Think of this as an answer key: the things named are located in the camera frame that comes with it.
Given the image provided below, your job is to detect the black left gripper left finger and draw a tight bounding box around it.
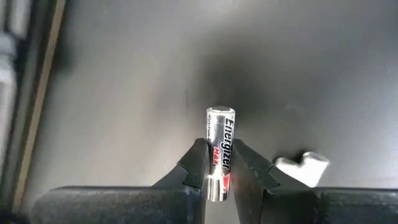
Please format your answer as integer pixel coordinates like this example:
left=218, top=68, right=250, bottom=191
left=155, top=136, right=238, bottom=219
left=29, top=138, right=210, bottom=224

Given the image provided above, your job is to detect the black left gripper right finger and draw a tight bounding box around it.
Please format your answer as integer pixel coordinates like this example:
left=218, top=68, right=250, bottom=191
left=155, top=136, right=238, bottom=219
left=231, top=138, right=398, bottom=224

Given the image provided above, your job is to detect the silver black Energizer battery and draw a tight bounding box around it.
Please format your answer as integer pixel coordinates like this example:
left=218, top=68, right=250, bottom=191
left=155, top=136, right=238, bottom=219
left=205, top=105, right=236, bottom=203

